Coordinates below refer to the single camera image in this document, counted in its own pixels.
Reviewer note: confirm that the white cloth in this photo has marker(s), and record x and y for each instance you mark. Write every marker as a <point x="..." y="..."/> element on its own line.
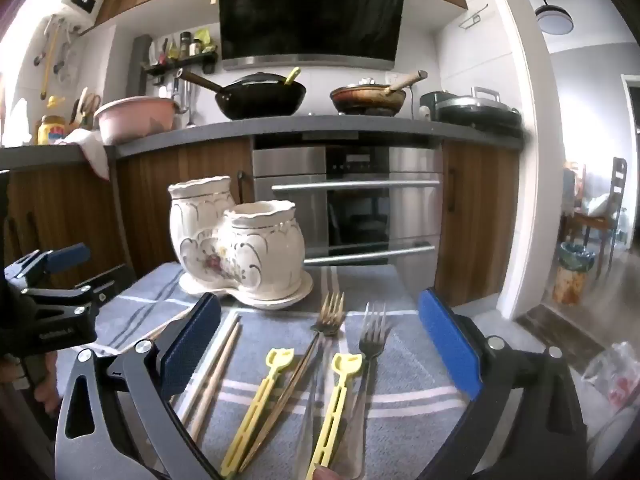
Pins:
<point x="92" y="152"/>

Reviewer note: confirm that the stainless steel oven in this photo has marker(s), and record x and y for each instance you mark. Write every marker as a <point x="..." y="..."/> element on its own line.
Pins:
<point x="380" y="170"/>

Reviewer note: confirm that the brown door mat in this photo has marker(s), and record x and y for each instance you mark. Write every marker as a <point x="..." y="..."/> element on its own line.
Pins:
<point x="555" y="335"/>

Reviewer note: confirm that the light wooden chopstick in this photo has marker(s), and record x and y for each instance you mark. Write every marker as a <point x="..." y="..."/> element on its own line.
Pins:
<point x="220" y="380"/>
<point x="167" y="323"/>
<point x="215" y="360"/>

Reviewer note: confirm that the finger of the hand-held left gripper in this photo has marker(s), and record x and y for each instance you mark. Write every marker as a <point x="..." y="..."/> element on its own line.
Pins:
<point x="107" y="282"/>
<point x="67" y="257"/>

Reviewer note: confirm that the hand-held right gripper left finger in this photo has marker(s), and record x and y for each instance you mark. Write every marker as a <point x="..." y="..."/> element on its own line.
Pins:
<point x="192" y="345"/>

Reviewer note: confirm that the silver metal fork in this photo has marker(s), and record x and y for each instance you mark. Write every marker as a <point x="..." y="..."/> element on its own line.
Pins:
<point x="372" y="332"/>

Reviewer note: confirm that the pink basin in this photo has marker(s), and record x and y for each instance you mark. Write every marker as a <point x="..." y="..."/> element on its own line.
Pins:
<point x="135" y="120"/>

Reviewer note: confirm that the clear plastic bag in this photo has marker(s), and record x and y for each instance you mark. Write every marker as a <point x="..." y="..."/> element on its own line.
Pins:
<point x="612" y="375"/>

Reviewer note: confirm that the wooden chair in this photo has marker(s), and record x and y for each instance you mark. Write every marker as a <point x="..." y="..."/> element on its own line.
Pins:
<point x="617" y="185"/>

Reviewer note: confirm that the black electric griddle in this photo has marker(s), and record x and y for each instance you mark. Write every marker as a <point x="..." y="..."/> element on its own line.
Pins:
<point x="480" y="112"/>

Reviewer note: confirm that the person's left hand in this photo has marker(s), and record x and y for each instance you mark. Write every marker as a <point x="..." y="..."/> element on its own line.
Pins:
<point x="47" y="390"/>

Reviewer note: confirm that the yellow plastic utensil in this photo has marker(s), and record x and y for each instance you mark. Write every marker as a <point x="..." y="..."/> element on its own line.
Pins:
<point x="260" y="405"/>
<point x="335" y="405"/>

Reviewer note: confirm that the black range hood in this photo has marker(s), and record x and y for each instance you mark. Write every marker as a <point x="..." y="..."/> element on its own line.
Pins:
<point x="310" y="10"/>

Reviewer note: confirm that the grey kitchen countertop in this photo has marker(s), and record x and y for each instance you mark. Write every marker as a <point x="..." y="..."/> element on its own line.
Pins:
<point x="300" y="125"/>

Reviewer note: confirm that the grey striped cloth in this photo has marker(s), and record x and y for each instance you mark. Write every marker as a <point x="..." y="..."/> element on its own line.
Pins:
<point x="400" y="360"/>

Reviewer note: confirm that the white floral ceramic utensil holder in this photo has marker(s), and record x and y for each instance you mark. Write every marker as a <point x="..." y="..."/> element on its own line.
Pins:
<point x="260" y="255"/>

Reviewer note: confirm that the wooden lower cabinet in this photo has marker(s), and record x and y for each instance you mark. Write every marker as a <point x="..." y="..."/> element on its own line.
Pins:
<point x="165" y="175"/>
<point x="480" y="220"/>

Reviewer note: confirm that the round ceiling lamp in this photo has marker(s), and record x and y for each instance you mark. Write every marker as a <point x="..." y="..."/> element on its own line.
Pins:
<point x="554" y="17"/>

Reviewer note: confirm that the brown frying pan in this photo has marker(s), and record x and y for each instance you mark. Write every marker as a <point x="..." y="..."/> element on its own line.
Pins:
<point x="367" y="101"/>

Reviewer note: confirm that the black wok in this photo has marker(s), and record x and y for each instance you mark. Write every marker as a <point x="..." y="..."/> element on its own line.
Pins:
<point x="260" y="100"/>

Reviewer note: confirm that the yellow green packet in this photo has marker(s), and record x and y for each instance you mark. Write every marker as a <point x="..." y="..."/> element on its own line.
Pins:
<point x="205" y="42"/>

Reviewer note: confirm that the black wall shelf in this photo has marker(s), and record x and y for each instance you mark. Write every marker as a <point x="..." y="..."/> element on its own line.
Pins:
<point x="180" y="62"/>

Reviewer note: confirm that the metal wall rack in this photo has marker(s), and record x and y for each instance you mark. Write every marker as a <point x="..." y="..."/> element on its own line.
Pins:
<point x="472" y="19"/>

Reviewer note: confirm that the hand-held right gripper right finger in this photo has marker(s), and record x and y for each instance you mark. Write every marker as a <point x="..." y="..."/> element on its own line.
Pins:
<point x="447" y="340"/>

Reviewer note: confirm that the yellow bottle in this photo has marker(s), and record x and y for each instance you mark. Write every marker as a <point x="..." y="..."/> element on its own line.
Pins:
<point x="50" y="130"/>

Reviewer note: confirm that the grey vertical pipe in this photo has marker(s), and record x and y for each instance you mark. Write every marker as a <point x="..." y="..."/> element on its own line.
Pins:
<point x="137" y="65"/>

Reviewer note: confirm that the gold metal fork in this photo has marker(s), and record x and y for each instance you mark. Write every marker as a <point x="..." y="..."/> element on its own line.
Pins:
<point x="327" y="315"/>

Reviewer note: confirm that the dark spice jar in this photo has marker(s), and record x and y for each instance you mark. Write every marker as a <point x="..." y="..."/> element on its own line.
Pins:
<point x="186" y="45"/>

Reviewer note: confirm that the yellow spatula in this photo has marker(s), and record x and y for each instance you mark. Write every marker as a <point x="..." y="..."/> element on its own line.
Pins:
<point x="292" y="75"/>

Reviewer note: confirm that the dark green appliance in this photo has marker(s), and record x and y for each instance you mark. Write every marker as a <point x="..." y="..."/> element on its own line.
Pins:
<point x="432" y="105"/>

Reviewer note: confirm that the trash bin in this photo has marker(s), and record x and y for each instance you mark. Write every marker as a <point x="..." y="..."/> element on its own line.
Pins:
<point x="572" y="275"/>

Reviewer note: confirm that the hanging metal ladle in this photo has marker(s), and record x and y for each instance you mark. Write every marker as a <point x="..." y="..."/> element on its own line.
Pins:
<point x="187" y="105"/>

